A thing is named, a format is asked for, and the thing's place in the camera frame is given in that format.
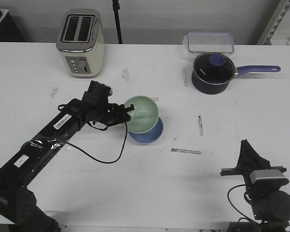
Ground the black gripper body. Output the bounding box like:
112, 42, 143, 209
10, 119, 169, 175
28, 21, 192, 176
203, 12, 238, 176
82, 93, 118, 126
220, 166, 287, 191

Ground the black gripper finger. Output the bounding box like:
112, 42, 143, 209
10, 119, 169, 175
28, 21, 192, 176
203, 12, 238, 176
111, 114, 131, 125
117, 104, 134, 113
245, 140, 271, 169
236, 140, 250, 169

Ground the light green bowl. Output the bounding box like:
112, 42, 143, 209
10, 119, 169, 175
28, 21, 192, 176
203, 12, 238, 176
124, 96, 159, 133

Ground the light blue bowl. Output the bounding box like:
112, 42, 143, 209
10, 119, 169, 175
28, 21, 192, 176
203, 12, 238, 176
129, 117, 163, 144

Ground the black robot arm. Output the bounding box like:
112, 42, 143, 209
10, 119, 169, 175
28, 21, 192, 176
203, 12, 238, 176
0, 92, 134, 232
220, 140, 290, 232

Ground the cream two-slot toaster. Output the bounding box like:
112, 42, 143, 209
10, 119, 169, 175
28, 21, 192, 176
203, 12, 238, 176
56, 8, 105, 78

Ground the dark blue saucepan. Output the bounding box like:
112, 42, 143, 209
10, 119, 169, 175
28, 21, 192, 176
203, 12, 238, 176
191, 52, 281, 95

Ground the glass pot lid blue knob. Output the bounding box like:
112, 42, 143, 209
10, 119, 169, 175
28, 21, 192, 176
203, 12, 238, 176
193, 52, 235, 85

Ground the clear plastic food container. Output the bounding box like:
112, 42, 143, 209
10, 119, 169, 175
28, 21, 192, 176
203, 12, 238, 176
182, 31, 234, 54

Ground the black tripod pole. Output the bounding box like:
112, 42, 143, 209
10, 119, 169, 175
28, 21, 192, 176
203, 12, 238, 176
112, 0, 123, 44

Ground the white slotted shelf rack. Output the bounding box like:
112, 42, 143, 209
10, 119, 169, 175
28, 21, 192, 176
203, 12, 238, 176
256, 0, 290, 45

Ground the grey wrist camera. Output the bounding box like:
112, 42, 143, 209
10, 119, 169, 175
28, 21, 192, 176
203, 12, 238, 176
249, 169, 289, 186

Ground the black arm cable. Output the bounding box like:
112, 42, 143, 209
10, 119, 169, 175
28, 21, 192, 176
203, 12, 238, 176
57, 103, 129, 164
227, 184, 259, 224

